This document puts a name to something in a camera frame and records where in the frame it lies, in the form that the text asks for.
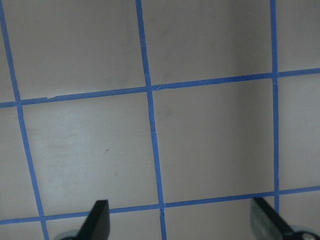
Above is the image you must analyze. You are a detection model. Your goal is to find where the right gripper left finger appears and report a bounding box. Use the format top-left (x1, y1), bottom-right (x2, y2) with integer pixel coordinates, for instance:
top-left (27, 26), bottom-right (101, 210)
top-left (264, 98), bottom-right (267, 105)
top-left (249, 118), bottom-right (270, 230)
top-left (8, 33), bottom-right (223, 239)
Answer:
top-left (75, 200), bottom-right (111, 240)

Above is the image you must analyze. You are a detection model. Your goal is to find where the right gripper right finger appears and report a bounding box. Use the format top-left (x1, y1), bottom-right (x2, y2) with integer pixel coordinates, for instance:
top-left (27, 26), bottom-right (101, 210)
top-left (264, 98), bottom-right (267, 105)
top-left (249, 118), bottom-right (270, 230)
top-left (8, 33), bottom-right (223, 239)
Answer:
top-left (250, 197), bottom-right (300, 240)

